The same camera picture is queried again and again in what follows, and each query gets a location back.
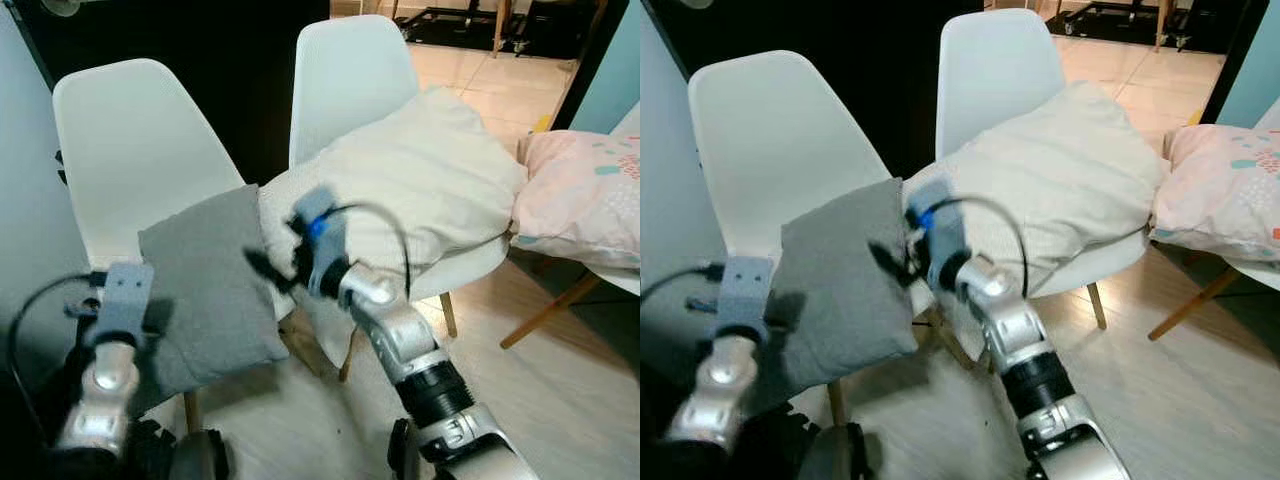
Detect grey robot leg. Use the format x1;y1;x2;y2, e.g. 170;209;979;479
168;428;233;480
800;422;867;480

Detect black door frame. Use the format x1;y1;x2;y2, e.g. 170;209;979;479
553;0;633;131
1200;0;1271;126

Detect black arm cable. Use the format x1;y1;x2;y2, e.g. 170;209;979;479
640;263;723;301
325;203;413;299
935;195;1031;296
8;272;107;401

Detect black wheeled trolley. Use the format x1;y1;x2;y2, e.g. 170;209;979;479
1045;0;1226;53
395;0;586;59

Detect white plastic chair wooden legs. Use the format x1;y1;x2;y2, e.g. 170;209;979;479
688;50;963;427
1148;95;1280;342
262;15;511;383
500;100;641;351
52;58;323;433
933;8;1149;373

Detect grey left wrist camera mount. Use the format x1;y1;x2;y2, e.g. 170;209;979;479
93;262;156;348
712;257;777;342

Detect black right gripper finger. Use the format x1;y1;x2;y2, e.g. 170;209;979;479
868;242;916;289
244;247;297;291

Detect large black panel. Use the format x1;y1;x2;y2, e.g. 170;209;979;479
15;0;331;187
645;0;986;181

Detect cream white pillow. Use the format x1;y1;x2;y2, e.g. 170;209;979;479
903;80;1169;297
262;87;528;301

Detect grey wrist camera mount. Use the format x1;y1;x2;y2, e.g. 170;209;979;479
712;257;777;342
908;178;967;291
292;187;349;298
93;262;156;348

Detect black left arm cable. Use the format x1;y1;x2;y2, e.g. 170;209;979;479
640;263;723;301
8;272;107;401

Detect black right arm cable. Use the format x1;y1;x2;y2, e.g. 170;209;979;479
935;195;1031;296
325;203;413;299

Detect grey pillow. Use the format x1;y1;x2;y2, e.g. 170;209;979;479
780;178;926;403
137;184;291;411

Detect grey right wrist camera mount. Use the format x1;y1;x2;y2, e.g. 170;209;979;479
292;187;349;298
908;178;967;291

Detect pink patterned pillow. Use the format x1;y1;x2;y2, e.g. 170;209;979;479
512;130;641;269
1150;124;1280;263

